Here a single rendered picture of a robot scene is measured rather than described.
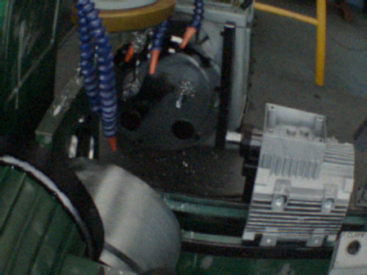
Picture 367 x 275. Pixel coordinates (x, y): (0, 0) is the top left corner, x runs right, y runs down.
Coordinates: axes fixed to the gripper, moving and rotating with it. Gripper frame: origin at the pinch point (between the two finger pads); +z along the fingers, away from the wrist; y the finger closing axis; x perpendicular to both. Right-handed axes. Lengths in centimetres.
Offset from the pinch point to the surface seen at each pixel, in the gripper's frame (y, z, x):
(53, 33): -19, 31, -55
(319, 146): -1.0, 9.6, -6.1
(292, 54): -299, 109, 50
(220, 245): 1.1, 35.3, -7.3
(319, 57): -231, 72, 48
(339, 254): 18.5, 12.5, 5.2
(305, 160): -0.8, 13.3, -6.5
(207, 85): -26.7, 26.8, -22.0
